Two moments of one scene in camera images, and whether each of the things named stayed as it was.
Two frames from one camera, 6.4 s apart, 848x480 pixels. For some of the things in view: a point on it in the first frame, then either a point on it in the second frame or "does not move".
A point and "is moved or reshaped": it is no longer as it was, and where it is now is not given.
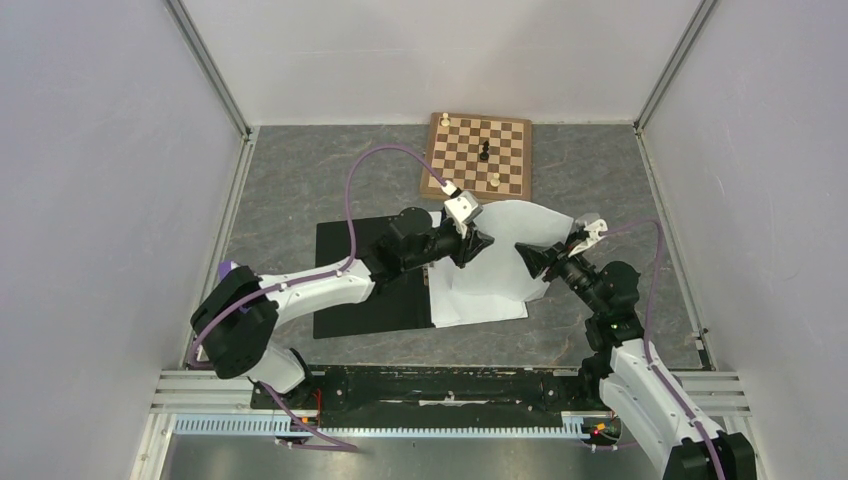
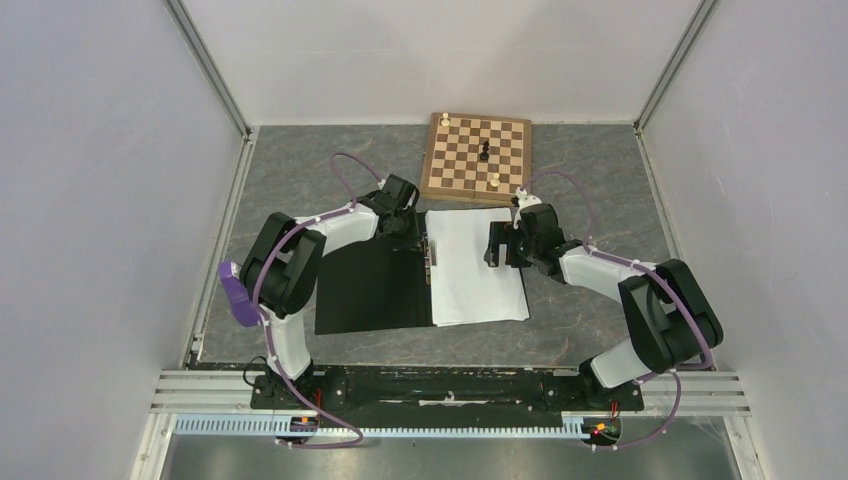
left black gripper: x=466 y=249 → x=411 y=213
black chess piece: x=484 y=155 does not move
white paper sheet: x=500 y=267 is moved or reshaped
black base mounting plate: x=438 y=396 does not move
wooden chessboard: x=487 y=154 does not move
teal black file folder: x=402 y=304 does not move
